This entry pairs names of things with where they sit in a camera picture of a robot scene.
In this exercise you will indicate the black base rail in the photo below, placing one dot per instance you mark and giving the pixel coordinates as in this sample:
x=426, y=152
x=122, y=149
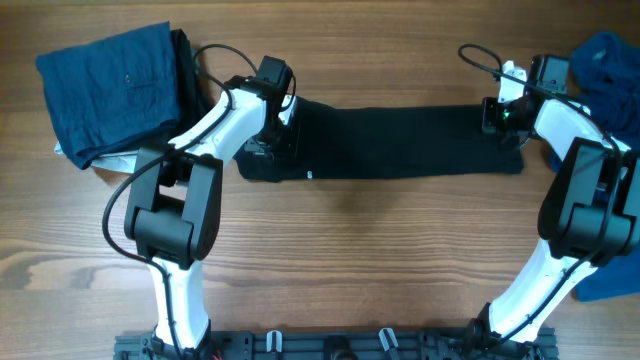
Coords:
x=429, y=344

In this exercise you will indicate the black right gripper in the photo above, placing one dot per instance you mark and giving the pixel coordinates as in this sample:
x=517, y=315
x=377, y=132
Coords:
x=488, y=123

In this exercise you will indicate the black polo shirt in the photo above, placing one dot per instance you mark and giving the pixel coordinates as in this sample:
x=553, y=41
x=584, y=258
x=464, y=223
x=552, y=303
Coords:
x=386, y=143

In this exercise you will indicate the folded dark green garment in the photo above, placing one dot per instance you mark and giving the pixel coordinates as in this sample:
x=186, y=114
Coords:
x=193, y=101

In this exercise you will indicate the blue polo shirt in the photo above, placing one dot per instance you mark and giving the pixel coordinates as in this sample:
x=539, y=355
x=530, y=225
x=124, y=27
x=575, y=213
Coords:
x=607, y=70

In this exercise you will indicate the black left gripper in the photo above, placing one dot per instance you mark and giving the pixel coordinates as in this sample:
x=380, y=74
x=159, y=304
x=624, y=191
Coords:
x=289, y=147

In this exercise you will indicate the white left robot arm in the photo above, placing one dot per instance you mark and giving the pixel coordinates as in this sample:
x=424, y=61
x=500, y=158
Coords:
x=174, y=207

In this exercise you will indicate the folded blue denim shorts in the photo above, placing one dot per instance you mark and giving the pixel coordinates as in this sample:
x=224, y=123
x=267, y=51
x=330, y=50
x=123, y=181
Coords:
x=109, y=94

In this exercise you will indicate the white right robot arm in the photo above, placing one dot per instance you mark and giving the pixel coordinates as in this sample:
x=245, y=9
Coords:
x=589, y=216

